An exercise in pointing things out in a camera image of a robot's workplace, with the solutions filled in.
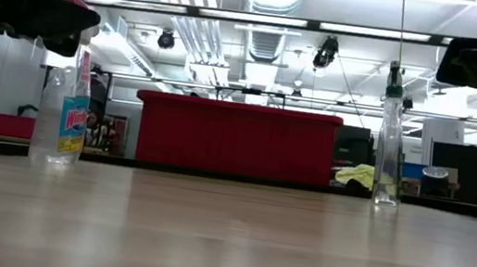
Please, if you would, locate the small red bin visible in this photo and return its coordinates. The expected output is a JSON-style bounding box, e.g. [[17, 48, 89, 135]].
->
[[0, 112, 38, 142]]

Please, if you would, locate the black bin clear lid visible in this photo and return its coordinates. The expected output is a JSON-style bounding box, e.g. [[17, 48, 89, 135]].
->
[[418, 164, 454, 199]]

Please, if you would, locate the large red plastic laundry bin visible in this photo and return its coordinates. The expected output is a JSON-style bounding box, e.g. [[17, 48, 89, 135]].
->
[[127, 86, 345, 189]]

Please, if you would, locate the Windex spray bottle red trigger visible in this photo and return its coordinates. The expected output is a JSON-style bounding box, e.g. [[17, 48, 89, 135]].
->
[[26, 0, 106, 170]]

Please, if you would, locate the black ceiling spotlight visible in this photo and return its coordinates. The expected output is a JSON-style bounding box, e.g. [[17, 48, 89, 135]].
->
[[311, 33, 342, 72], [156, 28, 178, 52]]

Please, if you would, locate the person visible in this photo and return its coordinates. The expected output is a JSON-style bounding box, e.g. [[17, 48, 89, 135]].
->
[[82, 109, 119, 151]]

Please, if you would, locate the black partition panel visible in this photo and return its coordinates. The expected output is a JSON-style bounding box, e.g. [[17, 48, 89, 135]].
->
[[424, 138, 477, 207]]

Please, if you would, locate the clear spray bottle green nozzle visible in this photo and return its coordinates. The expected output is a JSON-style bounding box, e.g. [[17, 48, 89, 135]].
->
[[368, 59, 421, 210]]

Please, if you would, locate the blue box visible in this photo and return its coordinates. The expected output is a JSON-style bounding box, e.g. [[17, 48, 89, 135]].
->
[[401, 160, 428, 183]]

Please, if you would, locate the yellow cloth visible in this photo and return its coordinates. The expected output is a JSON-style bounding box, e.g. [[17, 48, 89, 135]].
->
[[333, 159, 401, 197]]

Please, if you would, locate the black overhead light bar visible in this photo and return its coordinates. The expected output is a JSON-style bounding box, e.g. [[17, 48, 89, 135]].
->
[[58, 0, 455, 56]]

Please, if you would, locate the black aluminium table frame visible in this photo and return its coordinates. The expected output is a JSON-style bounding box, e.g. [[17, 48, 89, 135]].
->
[[0, 137, 477, 223]]

